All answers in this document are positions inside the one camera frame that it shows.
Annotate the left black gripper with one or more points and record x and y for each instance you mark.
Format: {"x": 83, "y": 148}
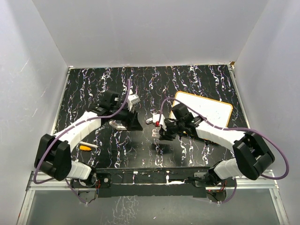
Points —
{"x": 131, "y": 120}

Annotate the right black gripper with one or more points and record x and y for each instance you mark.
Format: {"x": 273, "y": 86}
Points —
{"x": 166, "y": 135}

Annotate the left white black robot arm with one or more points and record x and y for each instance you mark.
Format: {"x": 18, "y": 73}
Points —
{"x": 54, "y": 151}

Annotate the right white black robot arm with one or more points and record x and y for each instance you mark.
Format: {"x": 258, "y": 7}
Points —
{"x": 252, "y": 156}

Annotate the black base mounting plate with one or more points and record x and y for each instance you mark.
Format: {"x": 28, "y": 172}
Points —
{"x": 186, "y": 190}

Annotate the white marker pen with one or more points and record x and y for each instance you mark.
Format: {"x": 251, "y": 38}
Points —
{"x": 88, "y": 144}

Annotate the yellow marker cap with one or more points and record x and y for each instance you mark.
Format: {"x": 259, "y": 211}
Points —
{"x": 85, "y": 148}

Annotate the orange framed whiteboard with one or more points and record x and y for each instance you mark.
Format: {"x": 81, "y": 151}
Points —
{"x": 216, "y": 112}

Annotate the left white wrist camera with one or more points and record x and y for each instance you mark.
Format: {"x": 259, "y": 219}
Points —
{"x": 132, "y": 99}

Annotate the aluminium frame rail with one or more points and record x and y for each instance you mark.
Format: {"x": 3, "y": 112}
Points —
{"x": 253, "y": 180}

